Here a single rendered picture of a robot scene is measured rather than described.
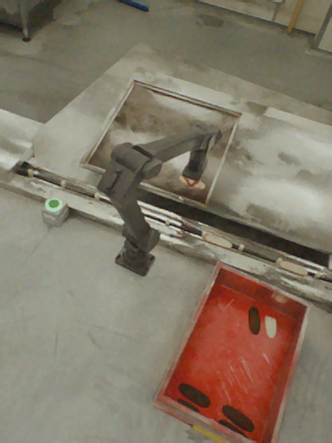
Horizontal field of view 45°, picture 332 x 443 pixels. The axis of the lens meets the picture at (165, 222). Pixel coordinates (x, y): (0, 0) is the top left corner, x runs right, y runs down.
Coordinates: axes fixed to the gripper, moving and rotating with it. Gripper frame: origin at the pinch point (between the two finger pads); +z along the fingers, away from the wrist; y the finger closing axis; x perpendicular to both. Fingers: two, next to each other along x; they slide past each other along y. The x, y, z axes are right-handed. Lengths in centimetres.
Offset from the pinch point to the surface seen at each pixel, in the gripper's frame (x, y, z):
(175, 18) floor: -115, -290, 142
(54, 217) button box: -38, 34, 3
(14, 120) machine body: -85, -6, 16
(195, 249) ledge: 11.0, 22.8, 5.3
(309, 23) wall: 17, -341, 134
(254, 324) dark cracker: 38, 40, 5
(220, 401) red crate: 35, 66, 2
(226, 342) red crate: 31, 48, 5
